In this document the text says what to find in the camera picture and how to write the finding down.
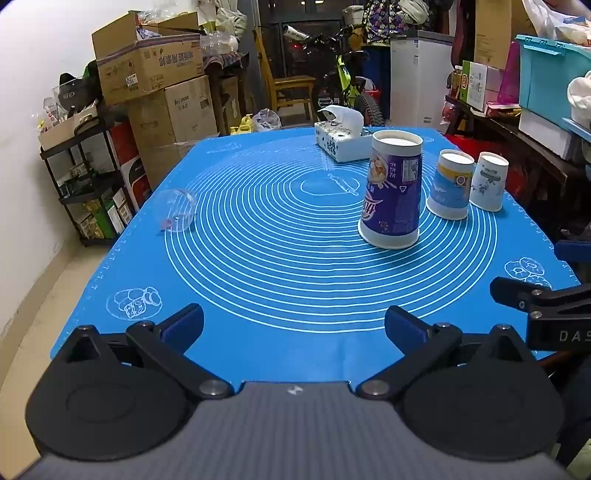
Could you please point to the shallow cardboard tray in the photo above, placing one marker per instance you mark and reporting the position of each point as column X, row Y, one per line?
column 64, row 127

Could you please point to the dark wooden side table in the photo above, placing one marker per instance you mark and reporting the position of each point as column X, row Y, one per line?
column 531, row 152

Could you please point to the clear plastic bag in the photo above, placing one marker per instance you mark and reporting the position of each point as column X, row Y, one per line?
column 267, row 121

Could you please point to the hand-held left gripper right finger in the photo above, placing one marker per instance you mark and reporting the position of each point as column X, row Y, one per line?
column 406, row 328

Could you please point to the black and green bicycle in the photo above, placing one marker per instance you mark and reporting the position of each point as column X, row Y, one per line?
column 341, row 78

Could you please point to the medium blue yellow paper cup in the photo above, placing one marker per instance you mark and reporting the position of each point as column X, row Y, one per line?
column 450, row 187

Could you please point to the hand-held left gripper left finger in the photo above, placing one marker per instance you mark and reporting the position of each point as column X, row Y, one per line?
column 183, row 325

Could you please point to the clear plastic cup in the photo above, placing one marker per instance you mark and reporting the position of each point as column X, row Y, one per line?
column 176, row 210

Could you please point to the yellow plastic toy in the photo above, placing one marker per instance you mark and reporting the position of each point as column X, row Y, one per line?
column 244, row 124

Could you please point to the blue silicone baking mat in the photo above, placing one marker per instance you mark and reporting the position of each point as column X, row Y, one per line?
column 277, row 277

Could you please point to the tall flat cardboard box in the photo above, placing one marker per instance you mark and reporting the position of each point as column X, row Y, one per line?
column 491, row 32

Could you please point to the white flat box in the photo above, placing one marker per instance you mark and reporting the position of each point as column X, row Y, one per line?
column 547, row 134

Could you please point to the open cardboard box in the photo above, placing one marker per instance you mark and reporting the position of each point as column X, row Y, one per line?
column 147, row 64

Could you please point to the teal plastic storage bin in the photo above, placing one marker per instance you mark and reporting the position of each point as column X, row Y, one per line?
column 542, row 78

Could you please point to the small white paper cup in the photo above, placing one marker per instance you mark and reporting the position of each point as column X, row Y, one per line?
column 488, row 182

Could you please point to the wooden chair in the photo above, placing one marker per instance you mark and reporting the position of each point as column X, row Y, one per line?
column 288, row 85

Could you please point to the white chest freezer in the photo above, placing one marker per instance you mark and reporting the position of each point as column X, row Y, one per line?
column 418, row 83

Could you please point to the white tissue box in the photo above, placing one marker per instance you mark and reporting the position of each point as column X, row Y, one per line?
column 344, row 141

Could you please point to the floral cloth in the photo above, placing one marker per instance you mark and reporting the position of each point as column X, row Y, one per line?
column 385, row 21

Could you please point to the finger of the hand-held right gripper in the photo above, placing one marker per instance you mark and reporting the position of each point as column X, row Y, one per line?
column 517, row 291
column 572, row 251

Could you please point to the large purple paper cup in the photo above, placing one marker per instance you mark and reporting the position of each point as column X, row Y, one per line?
column 392, row 198

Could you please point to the pink bag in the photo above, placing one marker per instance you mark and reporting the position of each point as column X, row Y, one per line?
column 510, row 76

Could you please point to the green and white carton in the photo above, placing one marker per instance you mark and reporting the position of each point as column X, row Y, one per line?
column 478, row 85

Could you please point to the black shelf rack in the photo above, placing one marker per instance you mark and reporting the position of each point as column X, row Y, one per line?
column 85, row 194

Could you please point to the large brown cardboard box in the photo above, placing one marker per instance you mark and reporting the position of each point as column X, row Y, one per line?
column 173, row 124

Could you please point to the red and white box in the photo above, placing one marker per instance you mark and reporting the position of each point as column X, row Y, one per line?
column 131, row 161

